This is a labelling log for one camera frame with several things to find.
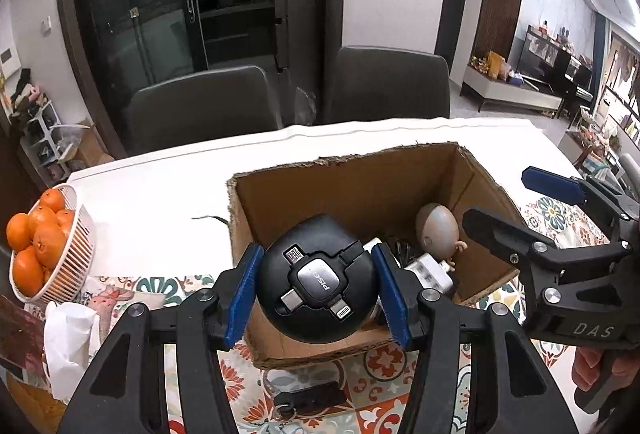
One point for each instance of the silver egg-shaped device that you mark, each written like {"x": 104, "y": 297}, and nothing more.
{"x": 435, "y": 224}

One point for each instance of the black car key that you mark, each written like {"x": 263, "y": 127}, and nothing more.
{"x": 310, "y": 399}

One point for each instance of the white shoe rack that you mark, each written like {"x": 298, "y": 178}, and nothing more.
{"x": 37, "y": 139}

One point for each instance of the white tissue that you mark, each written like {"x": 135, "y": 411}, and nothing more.
{"x": 70, "y": 344}

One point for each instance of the white plastic basket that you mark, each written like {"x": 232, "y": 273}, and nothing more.
{"x": 75, "y": 264}

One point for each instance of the glass vase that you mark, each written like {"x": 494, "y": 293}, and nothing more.
{"x": 20, "y": 329}

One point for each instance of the flat television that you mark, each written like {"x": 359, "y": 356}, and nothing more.
{"x": 535, "y": 54}

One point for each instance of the person's right hand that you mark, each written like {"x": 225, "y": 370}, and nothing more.
{"x": 587, "y": 369}

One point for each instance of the black upright piano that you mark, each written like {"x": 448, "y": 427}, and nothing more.
{"x": 572, "y": 79}

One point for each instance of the woven wicker box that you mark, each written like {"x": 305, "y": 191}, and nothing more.
{"x": 35, "y": 404}

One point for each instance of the white television cabinet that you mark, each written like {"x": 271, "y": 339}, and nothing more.
{"x": 510, "y": 91}

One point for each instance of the grey dining chair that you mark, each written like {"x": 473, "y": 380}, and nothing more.
{"x": 200, "y": 104}
{"x": 385, "y": 84}

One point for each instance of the brown cardboard box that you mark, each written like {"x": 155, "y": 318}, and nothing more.
{"x": 350, "y": 189}

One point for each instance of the pile of oranges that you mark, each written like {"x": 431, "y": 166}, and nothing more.
{"x": 47, "y": 244}

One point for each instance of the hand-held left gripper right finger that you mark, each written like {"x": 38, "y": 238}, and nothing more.
{"x": 395, "y": 304}

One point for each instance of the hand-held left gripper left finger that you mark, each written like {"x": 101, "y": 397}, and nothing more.
{"x": 240, "y": 304}

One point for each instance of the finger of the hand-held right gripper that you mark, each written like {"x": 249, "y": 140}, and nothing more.
{"x": 500, "y": 234}
{"x": 550, "y": 181}

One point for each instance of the white charger plug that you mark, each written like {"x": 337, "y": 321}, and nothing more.
{"x": 430, "y": 274}

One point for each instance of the white wall switch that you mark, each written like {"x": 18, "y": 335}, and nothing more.
{"x": 47, "y": 25}

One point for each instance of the yellow paper bag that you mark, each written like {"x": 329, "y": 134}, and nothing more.
{"x": 496, "y": 65}

